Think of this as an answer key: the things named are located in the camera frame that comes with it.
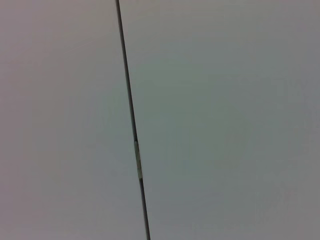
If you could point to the pale tag in wall seam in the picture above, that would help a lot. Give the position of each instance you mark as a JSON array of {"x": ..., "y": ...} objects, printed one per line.
[{"x": 138, "y": 160}]

